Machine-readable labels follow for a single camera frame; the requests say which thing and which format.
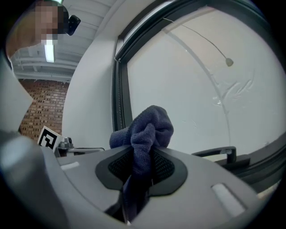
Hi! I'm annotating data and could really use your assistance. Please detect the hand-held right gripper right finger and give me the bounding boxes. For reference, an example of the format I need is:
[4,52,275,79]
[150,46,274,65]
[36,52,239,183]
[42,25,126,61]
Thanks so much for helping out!
[130,147,258,229]

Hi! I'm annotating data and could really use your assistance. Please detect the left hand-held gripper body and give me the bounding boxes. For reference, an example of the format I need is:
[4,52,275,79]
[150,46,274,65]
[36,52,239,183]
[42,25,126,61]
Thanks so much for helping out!
[37,125,105,157]

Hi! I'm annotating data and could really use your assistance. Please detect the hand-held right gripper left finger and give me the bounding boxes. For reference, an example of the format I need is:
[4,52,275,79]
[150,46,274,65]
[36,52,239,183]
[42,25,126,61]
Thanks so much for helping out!
[55,144,135,212]

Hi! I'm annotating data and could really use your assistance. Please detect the dark blue cloth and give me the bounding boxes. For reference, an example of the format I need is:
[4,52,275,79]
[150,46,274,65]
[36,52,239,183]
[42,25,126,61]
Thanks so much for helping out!
[109,105,175,225]

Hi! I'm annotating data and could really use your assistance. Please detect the black window frame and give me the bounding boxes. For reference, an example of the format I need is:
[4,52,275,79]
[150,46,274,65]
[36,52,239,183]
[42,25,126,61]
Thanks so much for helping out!
[111,0,286,193]

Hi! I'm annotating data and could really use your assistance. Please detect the frosted white window pane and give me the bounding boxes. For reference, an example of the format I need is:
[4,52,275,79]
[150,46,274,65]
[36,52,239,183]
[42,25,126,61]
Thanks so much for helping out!
[126,6,282,157]

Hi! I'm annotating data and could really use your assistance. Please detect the rectangular ceiling light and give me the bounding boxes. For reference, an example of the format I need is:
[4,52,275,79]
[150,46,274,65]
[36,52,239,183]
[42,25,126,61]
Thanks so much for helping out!
[44,39,55,64]

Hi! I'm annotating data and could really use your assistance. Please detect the person's head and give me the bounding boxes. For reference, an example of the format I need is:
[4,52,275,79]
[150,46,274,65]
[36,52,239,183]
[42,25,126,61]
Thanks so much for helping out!
[6,0,70,61]

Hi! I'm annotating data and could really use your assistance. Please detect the black window handle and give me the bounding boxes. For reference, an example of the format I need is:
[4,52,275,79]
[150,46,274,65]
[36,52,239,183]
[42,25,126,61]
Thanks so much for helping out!
[191,146,251,167]

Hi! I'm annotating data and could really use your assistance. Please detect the black head-worn camera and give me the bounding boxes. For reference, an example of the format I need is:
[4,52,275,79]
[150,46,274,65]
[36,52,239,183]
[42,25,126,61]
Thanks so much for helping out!
[66,14,82,37]

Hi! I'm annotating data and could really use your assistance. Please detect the thin cord with knob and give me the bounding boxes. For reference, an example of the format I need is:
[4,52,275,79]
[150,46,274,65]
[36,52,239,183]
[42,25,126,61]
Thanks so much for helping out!
[162,17,234,68]

